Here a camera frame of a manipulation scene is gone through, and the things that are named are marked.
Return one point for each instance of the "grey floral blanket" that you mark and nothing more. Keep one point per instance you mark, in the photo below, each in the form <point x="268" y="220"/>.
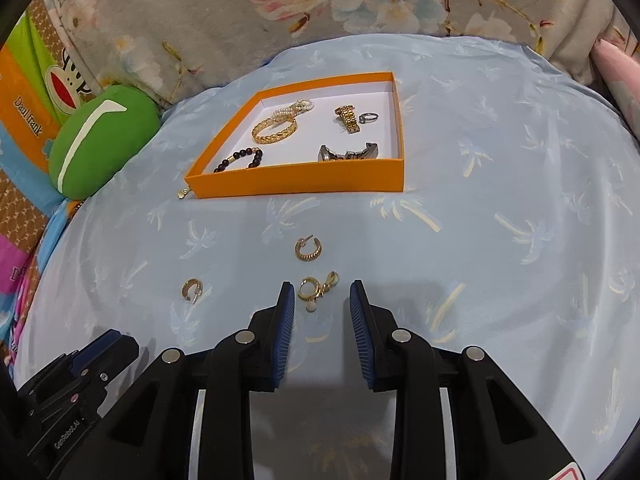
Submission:
<point x="400" y="35"/>

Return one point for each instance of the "silver watch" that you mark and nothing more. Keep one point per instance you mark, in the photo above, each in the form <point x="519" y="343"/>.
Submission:
<point x="330" y="154"/>

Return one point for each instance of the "pink cartoon pillow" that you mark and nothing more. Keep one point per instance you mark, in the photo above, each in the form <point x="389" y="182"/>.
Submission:
<point x="622" y="75"/>

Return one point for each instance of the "gold pendant earring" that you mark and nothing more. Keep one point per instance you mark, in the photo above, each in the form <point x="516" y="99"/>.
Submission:
<point x="331" y="279"/>

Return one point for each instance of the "colourful cartoon printed cloth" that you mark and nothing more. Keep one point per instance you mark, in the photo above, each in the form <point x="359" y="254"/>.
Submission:
<point x="30" y="105"/>

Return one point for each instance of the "gold hoop earring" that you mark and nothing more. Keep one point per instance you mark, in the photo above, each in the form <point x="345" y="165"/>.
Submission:
<point x="186" y="291"/>
<point x="305" y="257"/>

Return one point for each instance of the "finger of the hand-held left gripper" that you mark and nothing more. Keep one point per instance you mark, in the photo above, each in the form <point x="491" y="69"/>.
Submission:
<point x="117" y="360"/>
<point x="92" y="352"/>

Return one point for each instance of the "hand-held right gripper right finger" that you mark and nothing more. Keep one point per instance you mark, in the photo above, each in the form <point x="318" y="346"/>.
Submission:
<point x="361" y="340"/>

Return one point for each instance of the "gold watch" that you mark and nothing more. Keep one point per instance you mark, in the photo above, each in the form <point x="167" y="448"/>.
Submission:
<point x="348" y="119"/>

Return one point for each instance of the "green pillow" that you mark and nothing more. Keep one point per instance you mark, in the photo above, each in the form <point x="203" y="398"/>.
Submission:
<point x="120" y="140"/>

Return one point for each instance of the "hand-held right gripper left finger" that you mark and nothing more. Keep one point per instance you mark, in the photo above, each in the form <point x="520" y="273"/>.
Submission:
<point x="282" y="340"/>

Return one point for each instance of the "orange cardboard box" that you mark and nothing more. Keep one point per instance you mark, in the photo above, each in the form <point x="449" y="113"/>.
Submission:
<point x="300" y="177"/>

